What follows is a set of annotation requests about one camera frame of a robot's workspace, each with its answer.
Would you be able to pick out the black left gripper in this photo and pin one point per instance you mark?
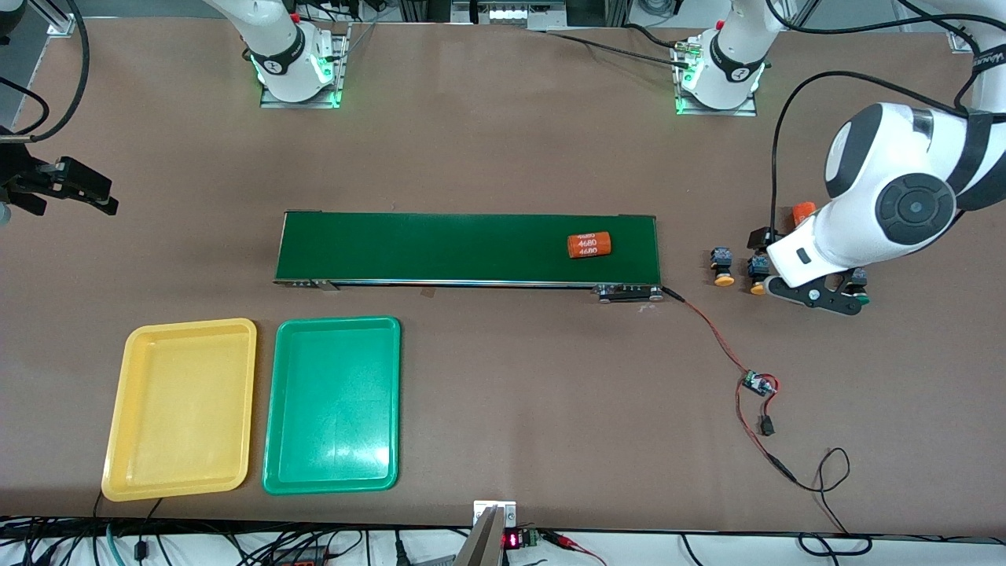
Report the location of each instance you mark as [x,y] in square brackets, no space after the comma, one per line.
[761,238]

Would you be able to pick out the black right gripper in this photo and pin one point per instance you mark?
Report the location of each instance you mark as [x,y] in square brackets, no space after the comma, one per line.
[16,174]

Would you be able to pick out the yellow mushroom push button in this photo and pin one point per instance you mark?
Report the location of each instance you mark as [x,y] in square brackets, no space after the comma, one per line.
[756,269]
[721,263]

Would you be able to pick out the orange cylindrical battery cell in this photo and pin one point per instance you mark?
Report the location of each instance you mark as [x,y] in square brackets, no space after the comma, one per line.
[803,212]
[589,245]

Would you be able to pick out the green mushroom push button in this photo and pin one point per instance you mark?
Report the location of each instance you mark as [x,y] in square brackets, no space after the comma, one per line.
[861,275]

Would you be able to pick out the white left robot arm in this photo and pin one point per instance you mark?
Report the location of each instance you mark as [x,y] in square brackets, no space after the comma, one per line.
[888,157]

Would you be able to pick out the small green circuit board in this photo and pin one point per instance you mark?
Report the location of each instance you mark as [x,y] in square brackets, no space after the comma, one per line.
[758,383]

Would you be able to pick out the small black connector plug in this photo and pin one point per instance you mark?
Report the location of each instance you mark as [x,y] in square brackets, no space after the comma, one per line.
[766,427]

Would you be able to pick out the yellow plastic tray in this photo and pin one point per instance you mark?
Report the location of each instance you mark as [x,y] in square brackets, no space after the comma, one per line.
[181,409]

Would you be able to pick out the green conveyor belt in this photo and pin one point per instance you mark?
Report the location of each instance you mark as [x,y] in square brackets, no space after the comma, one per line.
[471,267]

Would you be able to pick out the green plastic tray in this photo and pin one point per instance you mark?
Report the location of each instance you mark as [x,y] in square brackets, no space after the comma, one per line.
[334,409]

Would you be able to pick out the white box with lights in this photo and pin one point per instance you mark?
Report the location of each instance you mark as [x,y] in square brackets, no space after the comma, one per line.
[511,14]

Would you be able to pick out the red alligator clip lead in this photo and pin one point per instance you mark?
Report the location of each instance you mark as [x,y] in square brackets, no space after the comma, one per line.
[562,540]

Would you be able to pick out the red digit display module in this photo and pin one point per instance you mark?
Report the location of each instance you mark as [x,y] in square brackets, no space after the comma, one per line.
[512,540]

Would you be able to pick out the orange box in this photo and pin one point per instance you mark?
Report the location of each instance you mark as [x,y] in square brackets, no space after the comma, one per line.
[299,561]

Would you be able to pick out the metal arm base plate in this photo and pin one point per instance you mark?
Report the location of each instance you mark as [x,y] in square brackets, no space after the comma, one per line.
[747,112]
[343,71]

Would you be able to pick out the aluminium frame profile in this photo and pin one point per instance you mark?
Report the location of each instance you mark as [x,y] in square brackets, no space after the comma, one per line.
[960,41]
[59,20]

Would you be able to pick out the silver metal bracket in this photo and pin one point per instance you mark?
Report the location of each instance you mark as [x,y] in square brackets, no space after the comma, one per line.
[481,509]

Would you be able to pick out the grey camera support bar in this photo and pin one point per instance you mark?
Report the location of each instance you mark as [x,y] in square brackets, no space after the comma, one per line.
[483,546]

